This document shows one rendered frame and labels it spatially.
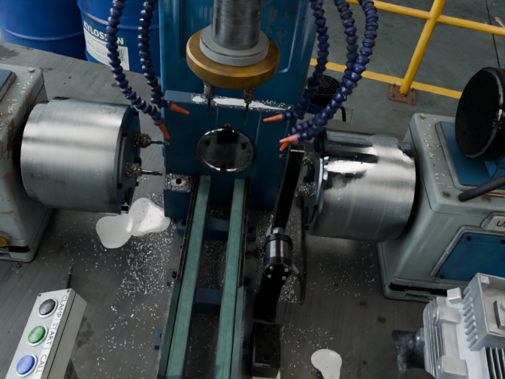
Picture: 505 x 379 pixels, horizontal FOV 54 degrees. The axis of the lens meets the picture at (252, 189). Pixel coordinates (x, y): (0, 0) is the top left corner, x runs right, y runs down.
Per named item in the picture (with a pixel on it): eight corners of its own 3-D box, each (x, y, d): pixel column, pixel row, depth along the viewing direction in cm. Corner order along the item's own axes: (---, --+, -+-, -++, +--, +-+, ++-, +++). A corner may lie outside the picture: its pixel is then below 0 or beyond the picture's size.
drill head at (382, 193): (270, 176, 132) (285, 100, 114) (421, 192, 134) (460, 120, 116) (268, 253, 115) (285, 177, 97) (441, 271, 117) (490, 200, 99)
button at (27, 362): (26, 360, 79) (19, 355, 78) (42, 358, 78) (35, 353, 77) (19, 378, 77) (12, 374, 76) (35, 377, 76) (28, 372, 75)
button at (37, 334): (37, 331, 82) (30, 325, 81) (52, 328, 82) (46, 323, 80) (31, 348, 80) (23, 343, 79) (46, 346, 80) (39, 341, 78)
